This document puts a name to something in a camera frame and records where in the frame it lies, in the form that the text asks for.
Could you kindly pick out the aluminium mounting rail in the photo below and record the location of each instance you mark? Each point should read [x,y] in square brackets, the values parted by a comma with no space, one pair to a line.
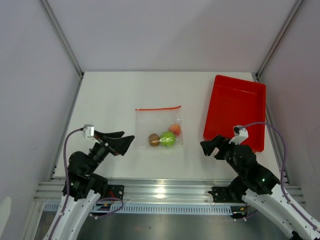
[156,191]

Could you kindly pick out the clear zip top bag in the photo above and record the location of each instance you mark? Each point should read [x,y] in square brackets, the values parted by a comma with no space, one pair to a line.
[156,121]

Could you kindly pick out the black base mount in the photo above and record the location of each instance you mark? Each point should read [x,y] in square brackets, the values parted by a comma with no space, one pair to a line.
[113,191]
[222,193]

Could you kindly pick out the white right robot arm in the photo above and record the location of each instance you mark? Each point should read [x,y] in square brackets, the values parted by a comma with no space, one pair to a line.
[259,187]

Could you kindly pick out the peach fruit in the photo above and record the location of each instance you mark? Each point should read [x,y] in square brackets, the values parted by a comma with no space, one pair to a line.
[175,129]

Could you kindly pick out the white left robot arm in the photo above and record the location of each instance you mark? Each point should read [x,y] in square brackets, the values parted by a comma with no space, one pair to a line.
[83,188]

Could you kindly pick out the brown kiwi fruit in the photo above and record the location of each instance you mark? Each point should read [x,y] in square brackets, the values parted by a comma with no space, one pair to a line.
[154,140]

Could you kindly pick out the green apple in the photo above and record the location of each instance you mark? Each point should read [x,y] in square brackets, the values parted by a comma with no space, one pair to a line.
[167,139]

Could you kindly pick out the white slotted cable duct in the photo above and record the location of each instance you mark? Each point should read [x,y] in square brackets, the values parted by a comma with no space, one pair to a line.
[135,208]

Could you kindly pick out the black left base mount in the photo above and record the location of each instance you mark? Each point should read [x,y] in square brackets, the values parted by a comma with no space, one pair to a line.
[113,191]

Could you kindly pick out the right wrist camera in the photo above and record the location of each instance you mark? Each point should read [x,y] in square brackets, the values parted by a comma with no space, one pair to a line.
[240,135]

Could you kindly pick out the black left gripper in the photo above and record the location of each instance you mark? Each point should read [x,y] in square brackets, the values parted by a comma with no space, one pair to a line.
[119,145]

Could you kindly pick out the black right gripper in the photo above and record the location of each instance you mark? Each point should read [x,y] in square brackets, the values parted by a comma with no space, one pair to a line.
[219,141]

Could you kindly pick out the red plastic tray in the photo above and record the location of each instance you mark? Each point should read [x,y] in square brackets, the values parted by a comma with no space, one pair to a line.
[234,102]

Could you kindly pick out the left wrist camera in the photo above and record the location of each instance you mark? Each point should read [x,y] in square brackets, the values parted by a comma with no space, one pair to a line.
[88,132]

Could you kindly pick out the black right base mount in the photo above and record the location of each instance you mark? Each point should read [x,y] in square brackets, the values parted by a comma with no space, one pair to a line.
[222,193]

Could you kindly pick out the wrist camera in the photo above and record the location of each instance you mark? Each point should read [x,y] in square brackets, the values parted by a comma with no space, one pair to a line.
[88,132]
[240,135]

